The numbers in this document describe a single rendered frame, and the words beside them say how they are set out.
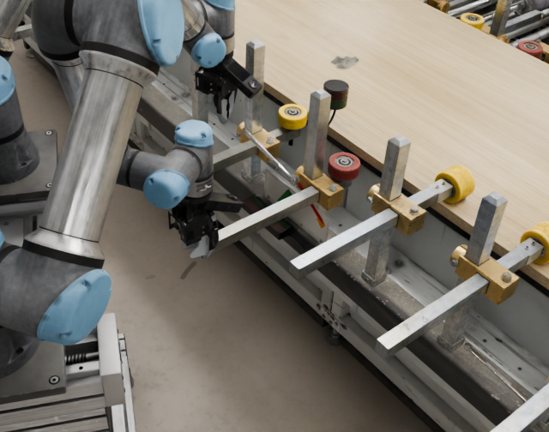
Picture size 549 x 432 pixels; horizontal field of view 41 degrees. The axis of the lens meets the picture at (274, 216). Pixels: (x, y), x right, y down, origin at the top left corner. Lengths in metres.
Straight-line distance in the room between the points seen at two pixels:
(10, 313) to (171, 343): 1.54
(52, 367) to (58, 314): 0.21
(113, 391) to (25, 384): 0.16
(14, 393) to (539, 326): 1.17
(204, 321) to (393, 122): 1.05
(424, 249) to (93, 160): 1.13
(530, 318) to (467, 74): 0.83
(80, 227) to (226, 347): 1.56
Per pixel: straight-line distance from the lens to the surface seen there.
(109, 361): 1.27
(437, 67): 2.32
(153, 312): 2.66
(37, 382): 1.21
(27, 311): 1.05
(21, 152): 1.58
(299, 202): 1.77
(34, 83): 4.00
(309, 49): 2.33
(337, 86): 1.73
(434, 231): 1.90
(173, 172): 1.36
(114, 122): 1.05
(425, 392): 2.31
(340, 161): 1.84
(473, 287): 1.49
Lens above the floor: 1.99
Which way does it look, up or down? 41 degrees down
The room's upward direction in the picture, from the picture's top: 3 degrees clockwise
